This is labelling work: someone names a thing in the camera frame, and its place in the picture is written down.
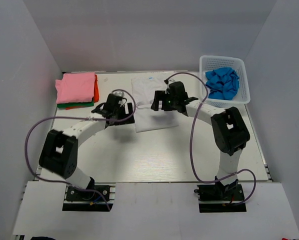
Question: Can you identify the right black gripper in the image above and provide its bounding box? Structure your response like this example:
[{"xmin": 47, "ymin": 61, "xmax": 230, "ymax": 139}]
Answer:
[{"xmin": 151, "ymin": 90, "xmax": 178, "ymax": 112}]

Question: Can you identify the white t shirt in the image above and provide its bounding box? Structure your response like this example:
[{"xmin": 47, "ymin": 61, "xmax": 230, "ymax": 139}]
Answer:
[{"xmin": 131, "ymin": 76, "xmax": 179, "ymax": 133}]

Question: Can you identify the blue t shirt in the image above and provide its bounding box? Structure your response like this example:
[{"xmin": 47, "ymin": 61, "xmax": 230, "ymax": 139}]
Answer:
[{"xmin": 205, "ymin": 67, "xmax": 240, "ymax": 101}]

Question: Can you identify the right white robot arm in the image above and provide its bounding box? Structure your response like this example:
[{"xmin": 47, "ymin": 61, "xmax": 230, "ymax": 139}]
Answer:
[{"xmin": 150, "ymin": 81, "xmax": 251, "ymax": 200}]

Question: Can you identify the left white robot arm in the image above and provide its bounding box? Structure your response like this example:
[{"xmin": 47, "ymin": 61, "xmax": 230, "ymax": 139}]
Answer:
[{"xmin": 39, "ymin": 89, "xmax": 136, "ymax": 200}]

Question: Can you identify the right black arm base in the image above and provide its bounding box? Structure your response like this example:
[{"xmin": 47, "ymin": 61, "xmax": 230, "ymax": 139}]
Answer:
[{"xmin": 193, "ymin": 184, "xmax": 247, "ymax": 213}]

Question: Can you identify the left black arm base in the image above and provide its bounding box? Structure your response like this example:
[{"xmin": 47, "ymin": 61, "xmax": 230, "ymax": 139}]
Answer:
[{"xmin": 62, "ymin": 183, "xmax": 116, "ymax": 212}]

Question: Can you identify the folded orange t shirt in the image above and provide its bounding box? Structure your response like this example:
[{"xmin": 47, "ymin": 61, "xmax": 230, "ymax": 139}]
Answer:
[{"xmin": 65, "ymin": 74, "xmax": 100, "ymax": 110}]

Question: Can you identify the folded pink t shirt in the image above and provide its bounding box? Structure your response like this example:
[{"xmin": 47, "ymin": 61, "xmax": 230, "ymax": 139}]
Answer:
[{"xmin": 55, "ymin": 72, "xmax": 95, "ymax": 104}]

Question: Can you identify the white plastic basket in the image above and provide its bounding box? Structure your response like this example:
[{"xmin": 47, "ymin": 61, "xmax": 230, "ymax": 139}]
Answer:
[{"xmin": 199, "ymin": 55, "xmax": 251, "ymax": 108}]

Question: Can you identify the folded green t shirt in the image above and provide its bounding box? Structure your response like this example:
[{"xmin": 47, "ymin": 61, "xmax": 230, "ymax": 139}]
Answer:
[{"xmin": 57, "ymin": 100, "xmax": 94, "ymax": 109}]

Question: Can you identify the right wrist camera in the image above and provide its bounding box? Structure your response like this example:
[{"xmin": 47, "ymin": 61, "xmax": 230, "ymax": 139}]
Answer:
[{"xmin": 164, "ymin": 78, "xmax": 175, "ymax": 93}]

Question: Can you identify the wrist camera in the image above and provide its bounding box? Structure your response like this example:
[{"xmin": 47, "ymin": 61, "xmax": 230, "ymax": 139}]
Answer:
[
  {"xmin": 112, "ymin": 90, "xmax": 125, "ymax": 98},
  {"xmin": 164, "ymin": 78, "xmax": 175, "ymax": 93}
]

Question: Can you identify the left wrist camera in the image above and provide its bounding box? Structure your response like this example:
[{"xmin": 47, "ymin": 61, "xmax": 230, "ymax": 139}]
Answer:
[{"xmin": 112, "ymin": 90, "xmax": 125, "ymax": 98}]

